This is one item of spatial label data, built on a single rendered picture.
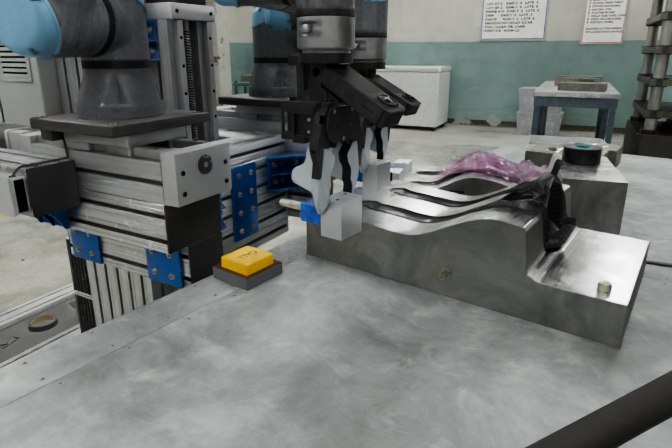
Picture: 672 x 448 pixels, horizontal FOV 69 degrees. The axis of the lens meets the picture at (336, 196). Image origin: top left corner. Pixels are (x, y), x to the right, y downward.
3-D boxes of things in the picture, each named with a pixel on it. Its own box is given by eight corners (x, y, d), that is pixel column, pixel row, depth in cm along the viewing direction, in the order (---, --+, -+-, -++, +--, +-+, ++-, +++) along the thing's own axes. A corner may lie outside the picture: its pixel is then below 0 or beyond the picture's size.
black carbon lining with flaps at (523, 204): (353, 215, 88) (354, 164, 86) (397, 195, 101) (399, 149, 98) (559, 263, 69) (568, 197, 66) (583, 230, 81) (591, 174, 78)
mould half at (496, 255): (306, 254, 89) (305, 181, 85) (381, 216, 109) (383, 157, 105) (619, 349, 61) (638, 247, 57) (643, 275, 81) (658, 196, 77)
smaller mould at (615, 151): (555, 163, 162) (558, 145, 160) (565, 156, 172) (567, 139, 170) (614, 170, 152) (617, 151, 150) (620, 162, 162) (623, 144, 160)
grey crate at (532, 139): (525, 167, 417) (528, 141, 411) (526, 158, 453) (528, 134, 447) (605, 173, 397) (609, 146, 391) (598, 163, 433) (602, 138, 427)
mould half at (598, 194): (375, 210, 114) (376, 163, 110) (399, 183, 137) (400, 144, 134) (619, 236, 98) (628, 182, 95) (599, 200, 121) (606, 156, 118)
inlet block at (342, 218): (271, 222, 74) (269, 188, 73) (293, 214, 78) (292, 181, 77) (341, 241, 67) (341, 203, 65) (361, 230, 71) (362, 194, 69)
